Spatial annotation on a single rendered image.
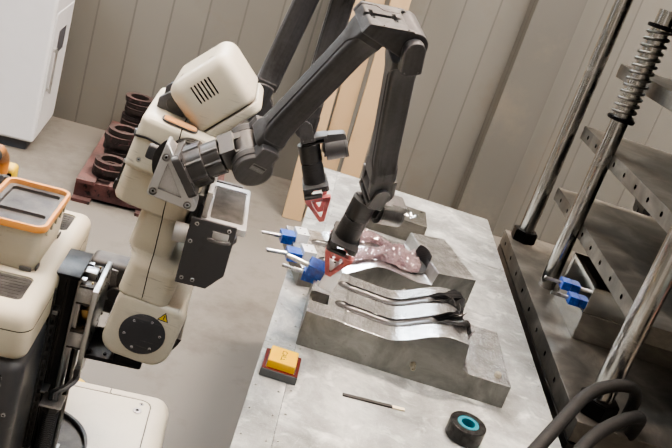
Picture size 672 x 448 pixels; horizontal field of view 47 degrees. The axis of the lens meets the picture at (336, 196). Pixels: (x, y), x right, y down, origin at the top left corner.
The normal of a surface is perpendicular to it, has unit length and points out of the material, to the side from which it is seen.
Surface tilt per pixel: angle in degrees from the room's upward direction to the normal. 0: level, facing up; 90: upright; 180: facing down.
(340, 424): 0
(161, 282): 90
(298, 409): 0
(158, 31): 90
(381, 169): 100
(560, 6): 90
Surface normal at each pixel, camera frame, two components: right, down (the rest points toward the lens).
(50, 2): 0.13, 0.37
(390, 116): 0.15, 0.72
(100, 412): 0.29, -0.90
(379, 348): -0.07, 0.32
